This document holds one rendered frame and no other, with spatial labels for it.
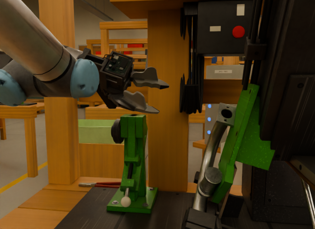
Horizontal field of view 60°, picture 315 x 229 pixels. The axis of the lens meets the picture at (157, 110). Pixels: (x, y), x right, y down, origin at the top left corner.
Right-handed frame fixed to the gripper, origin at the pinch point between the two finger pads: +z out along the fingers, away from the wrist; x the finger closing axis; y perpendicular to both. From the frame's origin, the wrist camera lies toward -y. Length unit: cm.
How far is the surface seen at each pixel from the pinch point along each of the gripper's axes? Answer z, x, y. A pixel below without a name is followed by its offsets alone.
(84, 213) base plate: -10.7, -23.9, -30.4
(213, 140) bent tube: 15.9, -1.8, -6.6
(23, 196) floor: -120, 15, -257
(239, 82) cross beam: 22.8, 32.3, -17.6
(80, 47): -430, 679, -726
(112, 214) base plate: -2.8, -22.0, -28.7
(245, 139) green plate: 19.7, -7.6, 6.4
